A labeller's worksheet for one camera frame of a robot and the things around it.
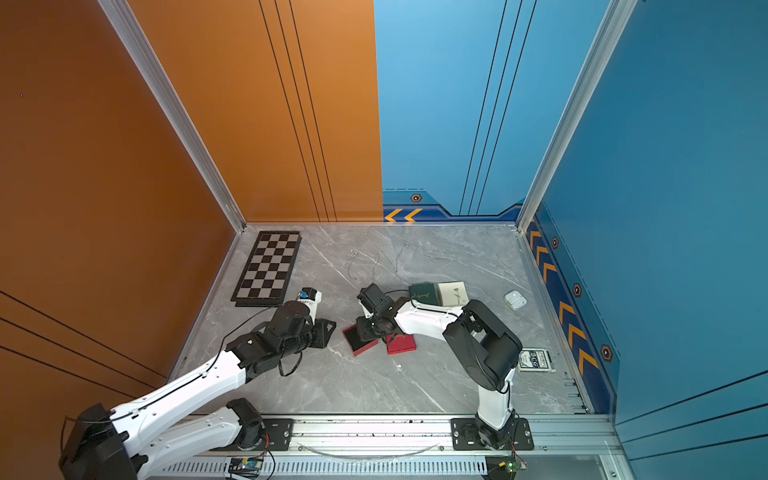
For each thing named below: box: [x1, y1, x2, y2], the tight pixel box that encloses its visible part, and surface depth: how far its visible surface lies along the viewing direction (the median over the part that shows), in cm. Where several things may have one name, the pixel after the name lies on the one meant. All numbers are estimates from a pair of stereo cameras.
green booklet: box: [408, 282, 443, 306], surface depth 100 cm
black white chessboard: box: [230, 230, 302, 307], surface depth 104 cm
